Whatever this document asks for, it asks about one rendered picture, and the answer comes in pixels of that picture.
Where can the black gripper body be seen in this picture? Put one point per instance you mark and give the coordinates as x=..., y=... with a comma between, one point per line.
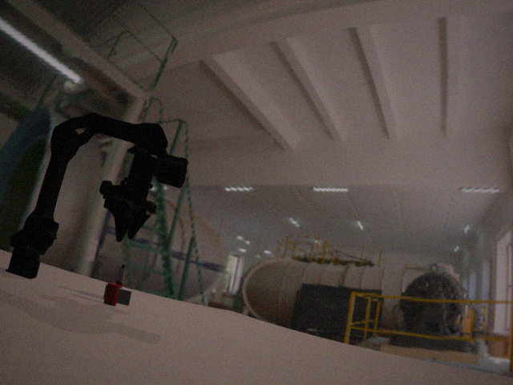
x=134, y=197

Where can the red cylinder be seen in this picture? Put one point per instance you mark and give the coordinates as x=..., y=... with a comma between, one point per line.
x=111, y=294

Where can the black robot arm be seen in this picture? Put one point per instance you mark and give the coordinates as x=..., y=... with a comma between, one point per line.
x=40, y=229

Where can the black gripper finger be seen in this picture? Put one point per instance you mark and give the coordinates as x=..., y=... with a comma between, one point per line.
x=122, y=224
x=140, y=219

